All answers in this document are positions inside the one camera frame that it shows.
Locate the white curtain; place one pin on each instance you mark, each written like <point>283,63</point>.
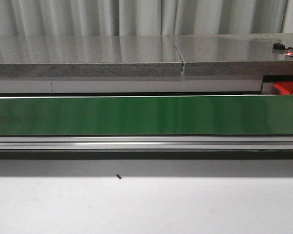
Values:
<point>144,17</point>

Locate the black sensor box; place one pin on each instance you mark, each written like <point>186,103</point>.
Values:
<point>279,46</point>

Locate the red plastic bin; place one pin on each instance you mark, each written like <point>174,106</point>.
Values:
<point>284,87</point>

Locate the green conveyor belt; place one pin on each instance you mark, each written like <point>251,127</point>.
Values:
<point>193,115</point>

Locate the aluminium conveyor frame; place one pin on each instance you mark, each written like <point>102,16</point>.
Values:
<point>147,143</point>

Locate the grey stone counter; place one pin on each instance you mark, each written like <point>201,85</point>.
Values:
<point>144,56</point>

